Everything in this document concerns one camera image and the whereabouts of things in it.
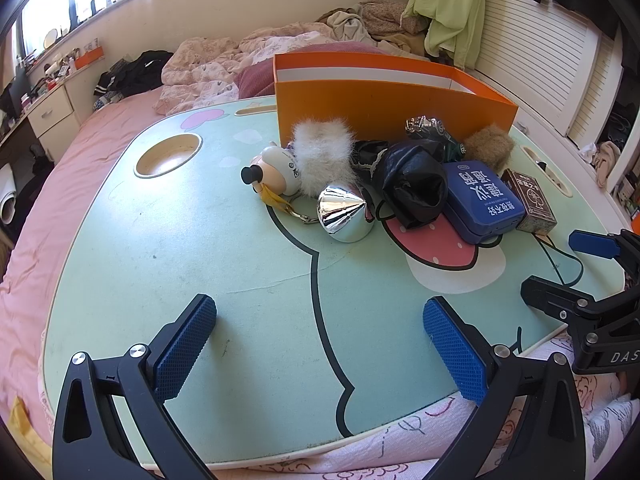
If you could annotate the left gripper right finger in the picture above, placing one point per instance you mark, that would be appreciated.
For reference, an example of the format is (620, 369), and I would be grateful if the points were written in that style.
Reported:
(549, 438)

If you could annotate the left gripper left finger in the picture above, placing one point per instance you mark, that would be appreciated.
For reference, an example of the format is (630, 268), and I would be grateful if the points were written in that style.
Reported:
(89, 440)

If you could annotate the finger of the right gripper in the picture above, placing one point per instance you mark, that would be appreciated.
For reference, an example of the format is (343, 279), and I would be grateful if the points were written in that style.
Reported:
(566, 304)
(599, 245)

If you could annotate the brown playing card box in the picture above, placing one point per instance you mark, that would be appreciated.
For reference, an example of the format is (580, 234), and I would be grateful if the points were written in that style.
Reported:
(538, 218)

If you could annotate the blue tin box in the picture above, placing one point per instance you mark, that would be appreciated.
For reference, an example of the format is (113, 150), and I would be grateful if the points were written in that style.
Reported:
(479, 205)

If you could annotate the brown fuzzy pouch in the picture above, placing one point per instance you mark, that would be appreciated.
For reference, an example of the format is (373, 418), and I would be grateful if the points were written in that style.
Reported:
(491, 146)

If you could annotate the black plastic bag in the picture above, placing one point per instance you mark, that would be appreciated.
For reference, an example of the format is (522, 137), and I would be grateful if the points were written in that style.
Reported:
(412, 180)

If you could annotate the green foil wrapper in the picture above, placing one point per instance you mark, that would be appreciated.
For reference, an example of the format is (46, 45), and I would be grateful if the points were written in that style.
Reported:
(433, 135)

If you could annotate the silver cone lamp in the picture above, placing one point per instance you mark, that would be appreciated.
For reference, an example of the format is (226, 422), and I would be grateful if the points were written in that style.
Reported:
(345, 212)

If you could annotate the orange cardboard box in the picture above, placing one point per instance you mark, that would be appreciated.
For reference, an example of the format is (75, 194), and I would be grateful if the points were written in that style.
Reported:
(376, 100)

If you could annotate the white fluffy pompom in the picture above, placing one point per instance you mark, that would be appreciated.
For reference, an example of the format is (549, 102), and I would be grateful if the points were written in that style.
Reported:
(322, 153)

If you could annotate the pig figurine keychain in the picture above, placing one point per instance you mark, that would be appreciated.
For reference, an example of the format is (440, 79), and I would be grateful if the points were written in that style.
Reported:
(274, 176)

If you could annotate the green cartoon lap table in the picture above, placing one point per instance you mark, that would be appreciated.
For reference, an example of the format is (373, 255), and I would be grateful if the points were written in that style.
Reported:
(318, 359)

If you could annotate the black lace fabric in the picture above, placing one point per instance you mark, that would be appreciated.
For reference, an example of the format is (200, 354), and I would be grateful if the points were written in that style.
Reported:
(366, 155)

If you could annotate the pink bed sheet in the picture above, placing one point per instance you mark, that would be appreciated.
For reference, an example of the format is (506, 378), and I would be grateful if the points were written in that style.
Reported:
(28, 287)

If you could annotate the green hanging garment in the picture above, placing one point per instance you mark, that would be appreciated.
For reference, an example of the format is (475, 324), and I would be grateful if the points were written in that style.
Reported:
(456, 26)

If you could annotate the white bedside drawer cabinet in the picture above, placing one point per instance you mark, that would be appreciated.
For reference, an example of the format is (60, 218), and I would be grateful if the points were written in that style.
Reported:
(54, 122)

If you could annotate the beige clothes pile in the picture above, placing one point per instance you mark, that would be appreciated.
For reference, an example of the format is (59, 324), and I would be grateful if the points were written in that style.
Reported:
(381, 24)

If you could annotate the black clothes pile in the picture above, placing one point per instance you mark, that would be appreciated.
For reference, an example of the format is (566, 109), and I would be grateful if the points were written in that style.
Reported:
(128, 78)

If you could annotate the pink floral quilt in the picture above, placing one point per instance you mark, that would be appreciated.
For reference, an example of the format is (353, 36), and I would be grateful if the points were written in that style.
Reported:
(203, 71)

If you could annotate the orange shelf organizer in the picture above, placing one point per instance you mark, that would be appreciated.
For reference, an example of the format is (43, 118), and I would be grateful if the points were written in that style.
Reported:
(89, 57)

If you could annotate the dark pink pillow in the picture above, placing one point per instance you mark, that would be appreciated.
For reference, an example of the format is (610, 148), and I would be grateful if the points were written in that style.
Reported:
(260, 79)

